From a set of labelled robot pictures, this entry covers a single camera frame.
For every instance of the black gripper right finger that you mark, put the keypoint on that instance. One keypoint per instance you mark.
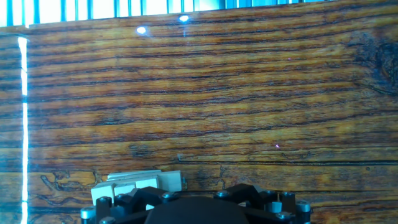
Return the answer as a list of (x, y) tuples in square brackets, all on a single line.
[(267, 208)]

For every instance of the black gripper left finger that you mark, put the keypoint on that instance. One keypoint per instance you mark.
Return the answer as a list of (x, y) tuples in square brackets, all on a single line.
[(124, 205)]

